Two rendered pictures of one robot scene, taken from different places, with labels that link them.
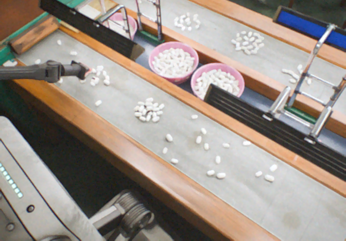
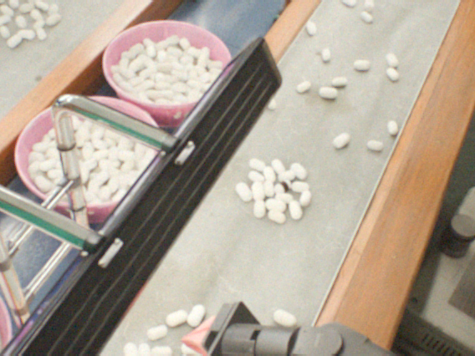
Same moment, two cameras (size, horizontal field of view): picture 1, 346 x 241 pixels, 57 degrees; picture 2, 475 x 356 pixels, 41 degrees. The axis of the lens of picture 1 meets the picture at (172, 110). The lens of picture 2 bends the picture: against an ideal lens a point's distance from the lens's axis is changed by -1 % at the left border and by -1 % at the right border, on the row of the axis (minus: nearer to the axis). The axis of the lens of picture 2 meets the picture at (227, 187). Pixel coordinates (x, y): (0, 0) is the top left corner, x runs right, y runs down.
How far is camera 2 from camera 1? 1.48 m
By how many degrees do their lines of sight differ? 58
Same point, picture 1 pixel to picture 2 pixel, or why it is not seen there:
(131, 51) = (269, 69)
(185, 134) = (318, 119)
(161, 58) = not seen: hidden behind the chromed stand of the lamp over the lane
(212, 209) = (462, 65)
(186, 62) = (89, 132)
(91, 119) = (354, 312)
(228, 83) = (155, 53)
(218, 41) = (7, 72)
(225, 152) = (337, 58)
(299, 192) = not seen: outside the picture
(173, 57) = not seen: hidden behind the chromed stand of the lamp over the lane
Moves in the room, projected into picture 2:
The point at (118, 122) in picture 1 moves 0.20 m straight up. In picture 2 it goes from (330, 254) to (359, 180)
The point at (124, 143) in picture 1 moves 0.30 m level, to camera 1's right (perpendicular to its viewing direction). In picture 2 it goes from (395, 216) to (339, 98)
